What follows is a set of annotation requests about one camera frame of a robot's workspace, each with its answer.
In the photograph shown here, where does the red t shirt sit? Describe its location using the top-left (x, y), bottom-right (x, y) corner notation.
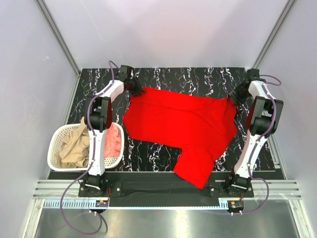
top-left (123, 87), bottom-right (237, 189)

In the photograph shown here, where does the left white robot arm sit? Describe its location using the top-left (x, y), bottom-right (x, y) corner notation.
top-left (83, 65), bottom-right (145, 191)

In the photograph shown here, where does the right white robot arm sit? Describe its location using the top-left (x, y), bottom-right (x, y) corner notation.
top-left (224, 68), bottom-right (284, 197)

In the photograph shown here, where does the pink t shirt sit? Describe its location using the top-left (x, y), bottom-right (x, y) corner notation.
top-left (104, 123), bottom-right (122, 158)

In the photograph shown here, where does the beige t shirt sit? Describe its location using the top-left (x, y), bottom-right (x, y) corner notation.
top-left (55, 117), bottom-right (90, 169)

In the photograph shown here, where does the white plastic laundry basket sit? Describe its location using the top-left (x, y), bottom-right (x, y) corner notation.
top-left (48, 122), bottom-right (124, 172)

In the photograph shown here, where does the right small electronics board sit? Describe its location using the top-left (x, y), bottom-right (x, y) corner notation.
top-left (228, 200), bottom-right (244, 210)

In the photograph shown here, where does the small electronics board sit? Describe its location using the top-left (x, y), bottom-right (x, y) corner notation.
top-left (95, 200), bottom-right (109, 207)
top-left (228, 200), bottom-right (244, 210)

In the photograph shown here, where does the left small electronics board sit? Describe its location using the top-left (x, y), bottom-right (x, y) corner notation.
top-left (95, 200), bottom-right (109, 207)

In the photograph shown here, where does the left aluminium frame post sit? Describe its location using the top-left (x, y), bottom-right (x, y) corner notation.
top-left (34, 0), bottom-right (82, 75)

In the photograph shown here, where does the aluminium frame post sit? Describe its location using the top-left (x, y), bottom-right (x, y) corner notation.
top-left (34, 0), bottom-right (82, 75)
top-left (252, 0), bottom-right (297, 68)

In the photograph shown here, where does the right aluminium frame post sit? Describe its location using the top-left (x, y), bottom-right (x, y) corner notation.
top-left (252, 0), bottom-right (297, 68)

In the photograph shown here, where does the front aluminium rail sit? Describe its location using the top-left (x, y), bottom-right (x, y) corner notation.
top-left (33, 180), bottom-right (301, 210)

